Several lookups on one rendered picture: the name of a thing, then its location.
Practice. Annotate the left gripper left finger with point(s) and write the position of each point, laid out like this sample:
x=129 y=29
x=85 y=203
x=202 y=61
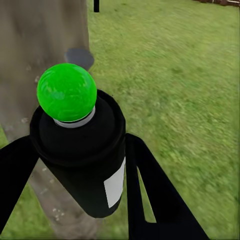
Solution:
x=17 y=161

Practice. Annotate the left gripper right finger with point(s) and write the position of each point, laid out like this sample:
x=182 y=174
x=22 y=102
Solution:
x=174 y=219

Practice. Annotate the pesticide atomizer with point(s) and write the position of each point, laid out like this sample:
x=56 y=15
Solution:
x=79 y=132

